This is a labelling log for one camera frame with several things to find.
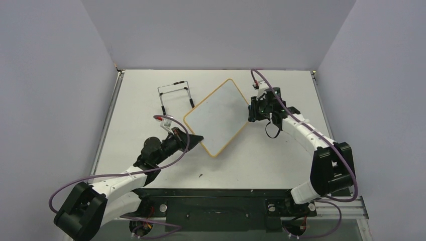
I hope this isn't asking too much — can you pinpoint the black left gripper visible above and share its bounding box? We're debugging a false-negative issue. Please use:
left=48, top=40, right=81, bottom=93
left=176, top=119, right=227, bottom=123
left=154, top=127, right=203, bottom=165

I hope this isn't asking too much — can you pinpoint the yellow framed whiteboard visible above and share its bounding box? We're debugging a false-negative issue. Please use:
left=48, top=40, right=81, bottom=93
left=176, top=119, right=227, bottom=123
left=183, top=78, right=249, bottom=158

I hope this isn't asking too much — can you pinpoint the blue whiteboard eraser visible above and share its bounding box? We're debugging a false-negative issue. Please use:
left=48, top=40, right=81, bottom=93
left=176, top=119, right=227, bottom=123
left=248, top=105, right=256, bottom=122

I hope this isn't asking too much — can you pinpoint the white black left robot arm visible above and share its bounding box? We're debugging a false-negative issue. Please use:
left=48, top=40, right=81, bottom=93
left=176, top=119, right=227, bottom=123
left=54, top=127, right=203, bottom=240

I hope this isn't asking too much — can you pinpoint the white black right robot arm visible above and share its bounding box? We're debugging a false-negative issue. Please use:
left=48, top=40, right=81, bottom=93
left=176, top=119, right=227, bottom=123
left=248, top=87, right=355, bottom=214

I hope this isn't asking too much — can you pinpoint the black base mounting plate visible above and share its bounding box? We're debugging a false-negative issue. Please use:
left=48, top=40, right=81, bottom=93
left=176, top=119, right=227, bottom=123
left=128, top=188, right=326, bottom=232

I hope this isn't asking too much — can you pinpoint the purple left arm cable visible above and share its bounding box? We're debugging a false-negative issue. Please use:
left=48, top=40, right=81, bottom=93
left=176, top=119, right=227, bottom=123
left=48, top=114, right=191, bottom=240

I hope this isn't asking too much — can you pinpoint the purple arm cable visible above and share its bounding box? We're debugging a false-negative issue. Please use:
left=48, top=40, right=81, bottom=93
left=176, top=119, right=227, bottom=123
left=250, top=68, right=359, bottom=240
left=48, top=114, right=191, bottom=240

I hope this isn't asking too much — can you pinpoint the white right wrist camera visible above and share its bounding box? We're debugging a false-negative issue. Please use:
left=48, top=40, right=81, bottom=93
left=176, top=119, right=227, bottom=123
left=253, top=80, right=270, bottom=98

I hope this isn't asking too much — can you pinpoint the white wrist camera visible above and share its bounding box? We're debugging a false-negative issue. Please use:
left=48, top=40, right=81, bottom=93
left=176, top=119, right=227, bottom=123
left=253, top=80, right=270, bottom=98
left=157, top=117, right=173, bottom=134

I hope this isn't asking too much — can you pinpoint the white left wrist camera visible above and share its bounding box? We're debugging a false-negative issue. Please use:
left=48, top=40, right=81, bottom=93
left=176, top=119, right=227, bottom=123
left=157, top=117, right=173, bottom=134

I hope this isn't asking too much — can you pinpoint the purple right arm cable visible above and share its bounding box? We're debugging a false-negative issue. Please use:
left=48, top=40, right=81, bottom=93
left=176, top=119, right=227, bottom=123
left=250, top=68, right=359, bottom=240

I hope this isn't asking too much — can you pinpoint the metal wire whiteboard stand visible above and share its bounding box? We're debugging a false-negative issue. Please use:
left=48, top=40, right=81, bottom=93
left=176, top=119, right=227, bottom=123
left=157, top=80, right=195, bottom=115

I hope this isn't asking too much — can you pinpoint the aluminium table edge rail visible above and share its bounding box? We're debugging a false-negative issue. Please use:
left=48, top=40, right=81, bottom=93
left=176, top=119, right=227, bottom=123
left=310, top=71, right=334, bottom=139

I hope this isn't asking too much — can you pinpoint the aluminium front frame rail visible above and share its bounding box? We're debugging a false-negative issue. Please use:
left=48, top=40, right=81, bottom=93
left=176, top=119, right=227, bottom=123
left=69, top=196, right=369, bottom=221

